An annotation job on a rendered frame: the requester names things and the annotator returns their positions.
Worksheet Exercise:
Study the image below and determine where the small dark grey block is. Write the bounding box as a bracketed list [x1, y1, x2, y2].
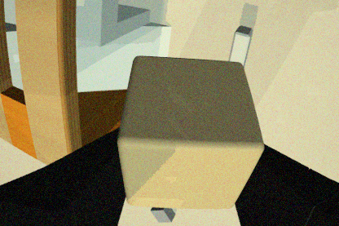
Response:
[150, 207, 176, 223]

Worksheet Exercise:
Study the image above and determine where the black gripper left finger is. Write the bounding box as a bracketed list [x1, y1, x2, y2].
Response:
[0, 127, 126, 226]

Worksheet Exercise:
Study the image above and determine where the tan cube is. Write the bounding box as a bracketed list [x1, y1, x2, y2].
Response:
[117, 55, 264, 210]

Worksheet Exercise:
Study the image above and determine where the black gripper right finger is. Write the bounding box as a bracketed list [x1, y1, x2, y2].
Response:
[235, 144, 339, 226]

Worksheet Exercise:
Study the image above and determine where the brown box with clear front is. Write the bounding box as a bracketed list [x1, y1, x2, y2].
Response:
[0, 0, 172, 165]

